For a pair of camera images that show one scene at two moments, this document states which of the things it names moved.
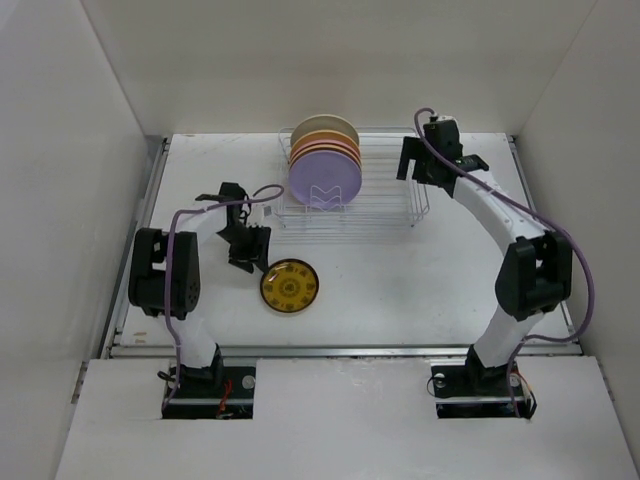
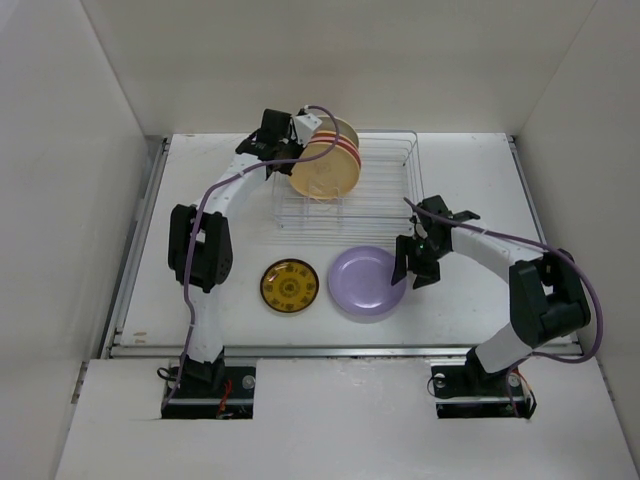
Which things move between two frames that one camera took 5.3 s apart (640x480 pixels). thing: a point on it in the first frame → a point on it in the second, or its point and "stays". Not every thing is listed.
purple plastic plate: [325, 179] → [361, 279]
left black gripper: [254, 253] → [292, 139]
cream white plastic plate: [325, 122] stays
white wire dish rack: [381, 201] stays
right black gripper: [413, 148] → [402, 247]
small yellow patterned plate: [289, 285] stays
